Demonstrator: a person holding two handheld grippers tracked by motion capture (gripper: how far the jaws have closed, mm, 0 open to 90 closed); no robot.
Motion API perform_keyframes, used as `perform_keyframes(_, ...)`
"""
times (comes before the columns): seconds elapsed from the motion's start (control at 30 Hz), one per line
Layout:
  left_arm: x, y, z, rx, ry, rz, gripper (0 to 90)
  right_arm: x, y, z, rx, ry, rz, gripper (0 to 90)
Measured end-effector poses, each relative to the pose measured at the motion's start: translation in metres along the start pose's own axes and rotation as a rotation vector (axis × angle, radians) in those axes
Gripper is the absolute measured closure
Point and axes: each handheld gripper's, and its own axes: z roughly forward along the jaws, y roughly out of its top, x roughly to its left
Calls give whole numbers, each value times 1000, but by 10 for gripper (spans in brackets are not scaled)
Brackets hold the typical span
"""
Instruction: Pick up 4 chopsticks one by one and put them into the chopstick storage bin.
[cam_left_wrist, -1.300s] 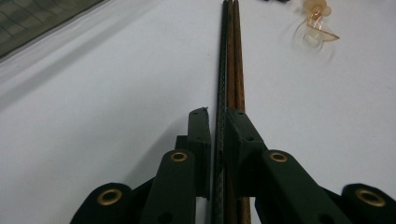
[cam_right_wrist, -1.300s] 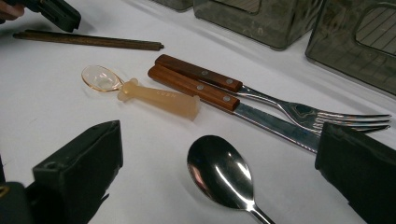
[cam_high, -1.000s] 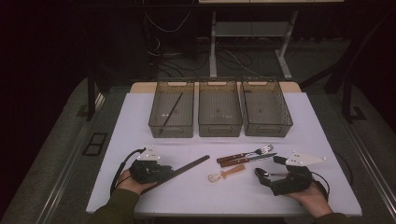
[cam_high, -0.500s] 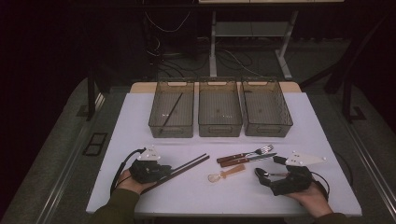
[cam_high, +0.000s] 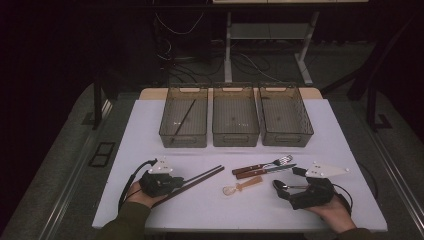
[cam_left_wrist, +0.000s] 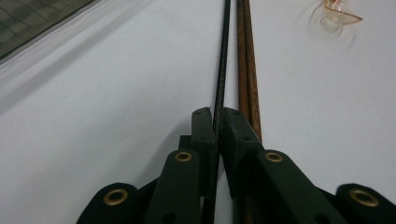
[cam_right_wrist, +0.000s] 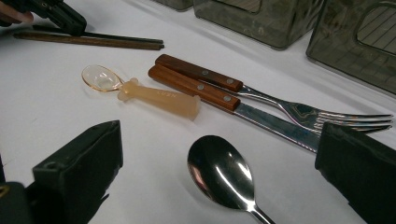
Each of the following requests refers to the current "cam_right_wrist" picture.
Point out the shiny metal spoon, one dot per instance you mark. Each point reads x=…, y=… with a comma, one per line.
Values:
x=219, y=174

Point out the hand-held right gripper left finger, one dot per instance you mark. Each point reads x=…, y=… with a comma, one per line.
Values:
x=81, y=168

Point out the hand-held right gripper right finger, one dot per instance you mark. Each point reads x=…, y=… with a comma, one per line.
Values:
x=361, y=174

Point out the translucent orange plastic spoon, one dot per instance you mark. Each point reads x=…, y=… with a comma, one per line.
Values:
x=158, y=98

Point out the white table cover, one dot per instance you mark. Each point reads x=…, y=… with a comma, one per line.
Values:
x=62, y=93

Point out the black chopstick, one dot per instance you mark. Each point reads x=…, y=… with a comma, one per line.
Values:
x=124, y=38

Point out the brown wooden chopstick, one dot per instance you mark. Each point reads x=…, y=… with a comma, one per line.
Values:
x=93, y=41

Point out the smoky transparent plastic bin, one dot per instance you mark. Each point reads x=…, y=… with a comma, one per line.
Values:
x=342, y=56
x=177, y=3
x=267, y=25

